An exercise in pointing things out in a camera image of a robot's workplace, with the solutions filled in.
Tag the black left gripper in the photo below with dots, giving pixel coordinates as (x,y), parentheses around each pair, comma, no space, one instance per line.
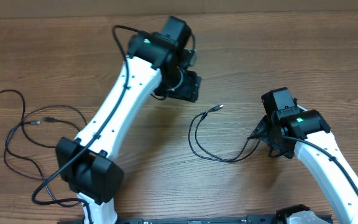
(189,90)

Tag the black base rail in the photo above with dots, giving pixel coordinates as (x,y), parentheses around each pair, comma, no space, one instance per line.
(306,216)

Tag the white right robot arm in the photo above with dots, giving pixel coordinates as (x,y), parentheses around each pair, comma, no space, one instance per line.
(292,131)

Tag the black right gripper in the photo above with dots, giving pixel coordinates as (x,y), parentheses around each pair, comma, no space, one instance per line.
(262,134)

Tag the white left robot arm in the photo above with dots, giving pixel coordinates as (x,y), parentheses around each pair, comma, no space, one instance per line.
(155,63)

